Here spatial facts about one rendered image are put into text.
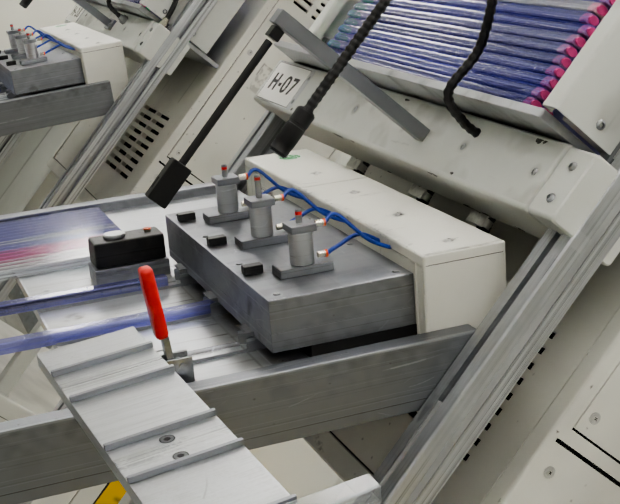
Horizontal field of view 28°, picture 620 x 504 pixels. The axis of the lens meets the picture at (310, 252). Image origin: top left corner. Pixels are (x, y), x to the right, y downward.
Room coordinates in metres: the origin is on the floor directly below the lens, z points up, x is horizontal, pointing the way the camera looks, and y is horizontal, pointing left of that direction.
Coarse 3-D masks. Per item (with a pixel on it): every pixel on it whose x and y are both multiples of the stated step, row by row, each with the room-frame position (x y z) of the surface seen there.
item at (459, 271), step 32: (256, 160) 1.48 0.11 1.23; (288, 160) 1.47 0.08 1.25; (320, 160) 1.45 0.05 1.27; (320, 192) 1.30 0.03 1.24; (352, 192) 1.29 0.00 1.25; (384, 192) 1.28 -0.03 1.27; (384, 224) 1.17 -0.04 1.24; (416, 224) 1.16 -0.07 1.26; (448, 224) 1.15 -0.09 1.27; (416, 256) 1.07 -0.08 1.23; (448, 256) 1.07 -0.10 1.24; (480, 256) 1.08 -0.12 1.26; (416, 288) 1.08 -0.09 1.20; (448, 288) 1.08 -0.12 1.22; (480, 288) 1.09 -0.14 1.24; (416, 320) 1.10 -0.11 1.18; (448, 320) 1.08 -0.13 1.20; (480, 320) 1.10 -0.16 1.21
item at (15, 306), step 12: (156, 276) 1.30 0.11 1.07; (84, 288) 1.28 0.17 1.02; (96, 288) 1.27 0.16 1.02; (108, 288) 1.28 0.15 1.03; (120, 288) 1.28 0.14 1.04; (132, 288) 1.29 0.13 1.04; (12, 300) 1.26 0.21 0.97; (24, 300) 1.25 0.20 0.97; (36, 300) 1.25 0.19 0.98; (48, 300) 1.26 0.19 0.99; (60, 300) 1.26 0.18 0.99; (72, 300) 1.27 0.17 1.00; (84, 300) 1.27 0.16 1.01; (0, 312) 1.24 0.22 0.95; (12, 312) 1.25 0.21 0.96
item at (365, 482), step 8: (352, 480) 0.65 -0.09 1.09; (360, 480) 0.65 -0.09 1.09; (368, 480) 0.65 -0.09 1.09; (328, 488) 0.65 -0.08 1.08; (336, 488) 0.65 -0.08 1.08; (344, 488) 0.65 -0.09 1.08; (352, 488) 0.65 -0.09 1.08; (360, 488) 0.65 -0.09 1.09; (368, 488) 0.65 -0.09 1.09; (376, 488) 0.65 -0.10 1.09; (312, 496) 0.64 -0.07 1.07; (320, 496) 0.64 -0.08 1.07; (328, 496) 0.64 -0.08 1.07; (336, 496) 0.64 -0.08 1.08; (344, 496) 0.64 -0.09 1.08; (352, 496) 0.64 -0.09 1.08; (360, 496) 0.64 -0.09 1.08; (368, 496) 0.65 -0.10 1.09; (376, 496) 0.65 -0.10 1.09
